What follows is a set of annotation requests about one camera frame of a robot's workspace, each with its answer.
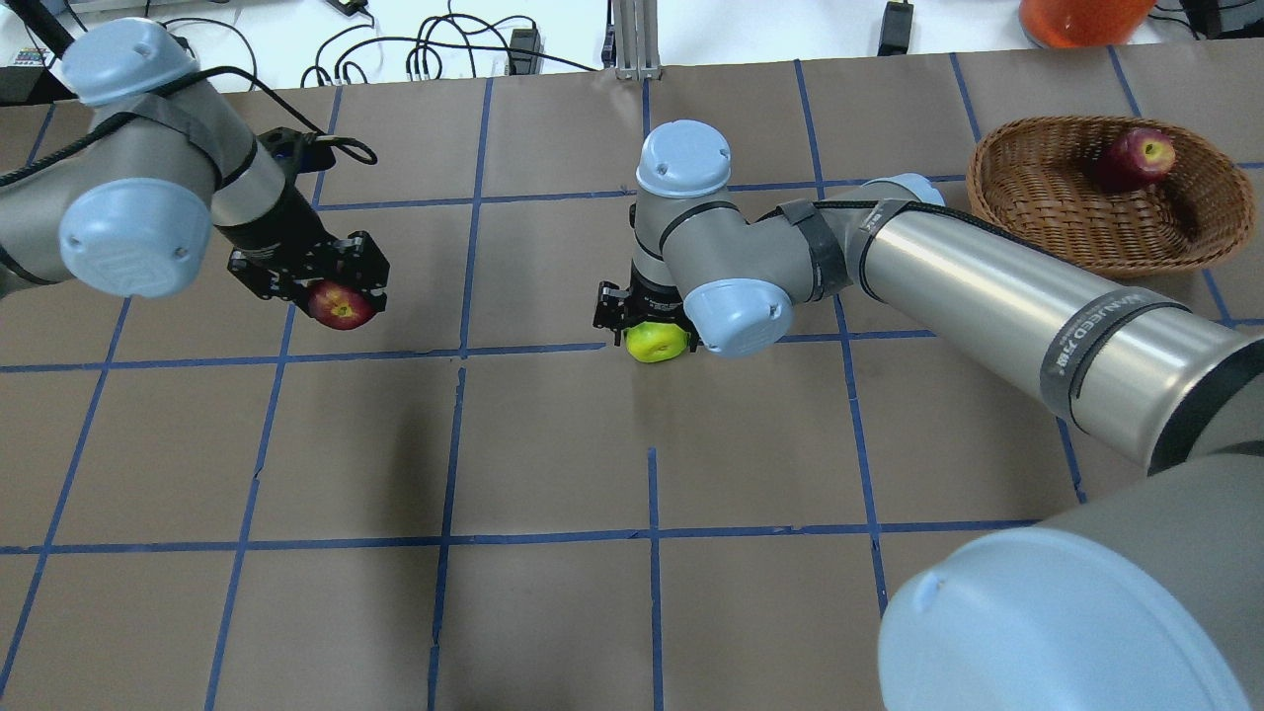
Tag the black power brick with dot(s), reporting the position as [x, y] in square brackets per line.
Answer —
[895, 29]

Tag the green apple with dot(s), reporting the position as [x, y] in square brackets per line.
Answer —
[652, 341]

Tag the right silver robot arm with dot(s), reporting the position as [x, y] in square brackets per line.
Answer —
[1149, 599]

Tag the light red apple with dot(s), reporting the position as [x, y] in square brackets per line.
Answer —
[1134, 160]

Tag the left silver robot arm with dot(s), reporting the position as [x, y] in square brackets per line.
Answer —
[129, 207]

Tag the woven wicker basket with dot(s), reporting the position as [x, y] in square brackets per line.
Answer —
[1035, 178]

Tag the dark red apple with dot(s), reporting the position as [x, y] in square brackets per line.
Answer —
[338, 307]

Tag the aluminium frame post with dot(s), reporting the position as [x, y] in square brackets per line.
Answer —
[631, 43]

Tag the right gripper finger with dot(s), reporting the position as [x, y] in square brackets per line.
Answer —
[610, 310]

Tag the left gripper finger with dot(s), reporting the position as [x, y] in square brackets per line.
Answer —
[366, 268]
[264, 281]

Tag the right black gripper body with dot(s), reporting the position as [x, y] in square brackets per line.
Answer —
[654, 296]

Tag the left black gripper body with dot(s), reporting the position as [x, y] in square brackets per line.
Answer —
[274, 230]

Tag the orange bucket with lid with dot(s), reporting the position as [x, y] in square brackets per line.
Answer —
[1071, 24]

